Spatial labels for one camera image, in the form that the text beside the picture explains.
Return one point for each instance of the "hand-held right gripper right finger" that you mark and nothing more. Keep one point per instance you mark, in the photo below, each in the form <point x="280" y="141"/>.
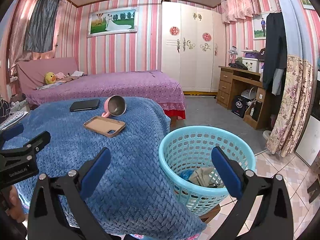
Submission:
<point x="226" y="172"/>

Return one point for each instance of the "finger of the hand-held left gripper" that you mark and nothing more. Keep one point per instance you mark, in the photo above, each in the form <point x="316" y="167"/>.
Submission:
<point x="11" y="132"/>
<point x="37" y="140"/>

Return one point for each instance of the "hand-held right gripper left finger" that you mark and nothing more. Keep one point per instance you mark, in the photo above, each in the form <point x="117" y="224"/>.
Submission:
<point x="96" y="172"/>

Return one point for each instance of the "beige cloth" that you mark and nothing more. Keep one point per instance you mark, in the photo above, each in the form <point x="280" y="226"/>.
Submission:
<point x="202" y="176"/>

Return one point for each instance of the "blue plastic bag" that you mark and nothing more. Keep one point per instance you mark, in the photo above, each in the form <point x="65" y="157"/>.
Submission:
<point x="187" y="174"/>

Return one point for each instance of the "light blue plastic basket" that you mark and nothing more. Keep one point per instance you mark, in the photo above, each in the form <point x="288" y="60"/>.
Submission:
<point x="190" y="142"/>

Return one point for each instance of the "person's left hand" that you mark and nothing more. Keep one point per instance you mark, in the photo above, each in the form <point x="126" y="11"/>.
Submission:
<point x="15" y="198"/>

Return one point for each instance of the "blue knitted blanket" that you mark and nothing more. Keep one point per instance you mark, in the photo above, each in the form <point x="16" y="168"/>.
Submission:
<point x="112" y="180"/>

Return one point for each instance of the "black white patterned bag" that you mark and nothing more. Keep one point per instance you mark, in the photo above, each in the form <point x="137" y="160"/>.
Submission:
<point x="4" y="110"/>

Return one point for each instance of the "tan phone case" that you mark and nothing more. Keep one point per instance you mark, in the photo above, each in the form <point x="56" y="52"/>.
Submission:
<point x="103" y="126"/>

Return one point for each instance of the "black phone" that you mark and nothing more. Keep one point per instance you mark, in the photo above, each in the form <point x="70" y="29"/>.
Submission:
<point x="85" y="105"/>

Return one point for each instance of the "yellow duck plush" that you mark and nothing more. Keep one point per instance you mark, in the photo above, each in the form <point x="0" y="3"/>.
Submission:
<point x="50" y="78"/>

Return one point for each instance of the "black paper bag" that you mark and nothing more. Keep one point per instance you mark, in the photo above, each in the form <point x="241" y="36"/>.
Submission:
<point x="240" y="107"/>

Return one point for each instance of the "pink covered headboard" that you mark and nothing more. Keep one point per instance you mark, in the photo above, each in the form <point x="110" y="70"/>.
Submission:
<point x="37" y="70"/>

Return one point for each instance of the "pink mug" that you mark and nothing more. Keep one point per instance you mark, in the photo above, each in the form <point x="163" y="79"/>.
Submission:
<point x="116" y="105"/>

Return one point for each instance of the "pile of clothes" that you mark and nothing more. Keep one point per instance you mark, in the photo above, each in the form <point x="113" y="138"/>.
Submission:
<point x="72" y="75"/>

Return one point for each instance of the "white fan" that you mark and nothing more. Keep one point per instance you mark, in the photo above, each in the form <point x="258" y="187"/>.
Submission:
<point x="251" y="93"/>

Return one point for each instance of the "wooden desk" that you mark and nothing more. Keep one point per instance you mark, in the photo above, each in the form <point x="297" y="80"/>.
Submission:
<point x="225" y="87"/>

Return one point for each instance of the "white cabinet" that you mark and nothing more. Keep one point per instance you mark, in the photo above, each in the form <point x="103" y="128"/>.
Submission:
<point x="308" y="142"/>

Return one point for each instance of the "wooden stool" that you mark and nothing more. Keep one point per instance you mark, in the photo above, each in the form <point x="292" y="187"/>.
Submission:
<point x="314" y="182"/>

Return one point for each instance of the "bed with purple bedspread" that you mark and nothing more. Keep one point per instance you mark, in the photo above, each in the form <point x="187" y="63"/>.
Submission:
<point x="112" y="85"/>

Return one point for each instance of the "dark clothes heap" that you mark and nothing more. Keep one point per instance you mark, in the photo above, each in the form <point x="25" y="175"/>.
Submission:
<point x="238" y="65"/>

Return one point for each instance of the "white storage box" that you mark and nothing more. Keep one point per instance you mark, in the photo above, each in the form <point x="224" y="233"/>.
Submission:
<point x="250" y="65"/>

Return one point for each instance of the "cream wardrobe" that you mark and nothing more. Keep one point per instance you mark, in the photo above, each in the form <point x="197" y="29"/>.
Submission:
<point x="195" y="65"/>

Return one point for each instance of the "pink window curtain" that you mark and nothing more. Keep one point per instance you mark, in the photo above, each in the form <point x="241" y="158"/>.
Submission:
<point x="65" y="30"/>

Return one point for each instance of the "grey window curtain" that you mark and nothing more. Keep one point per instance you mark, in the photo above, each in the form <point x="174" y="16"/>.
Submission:
<point x="41" y="20"/>

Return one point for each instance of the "desk lamp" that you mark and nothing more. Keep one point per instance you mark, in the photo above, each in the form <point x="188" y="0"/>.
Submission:
<point x="232" y="53"/>

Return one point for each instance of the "purple cardboard box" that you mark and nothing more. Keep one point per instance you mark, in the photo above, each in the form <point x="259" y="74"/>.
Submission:
<point x="251" y="54"/>

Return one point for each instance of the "black cap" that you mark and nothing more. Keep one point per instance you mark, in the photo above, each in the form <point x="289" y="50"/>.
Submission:
<point x="261" y="54"/>

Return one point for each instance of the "hanging dark clothes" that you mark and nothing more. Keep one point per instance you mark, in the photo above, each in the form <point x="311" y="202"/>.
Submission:
<point x="275" y="50"/>

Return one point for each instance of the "red paper-cut decoration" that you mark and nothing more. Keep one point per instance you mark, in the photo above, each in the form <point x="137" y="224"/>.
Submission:
<point x="174" y="30"/>
<point x="207" y="37"/>

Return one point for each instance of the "framed wedding picture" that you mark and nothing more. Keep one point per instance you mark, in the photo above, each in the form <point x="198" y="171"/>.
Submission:
<point x="112" y="22"/>

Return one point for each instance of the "pink floral valance curtain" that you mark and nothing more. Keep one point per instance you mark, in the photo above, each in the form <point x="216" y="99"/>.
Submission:
<point x="240" y="5"/>

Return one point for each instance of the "small framed picture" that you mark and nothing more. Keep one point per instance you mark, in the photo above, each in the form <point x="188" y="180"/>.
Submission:
<point x="306" y="0"/>

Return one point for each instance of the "small wall photo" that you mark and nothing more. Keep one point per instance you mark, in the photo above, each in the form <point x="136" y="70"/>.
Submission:
<point x="260" y="26"/>

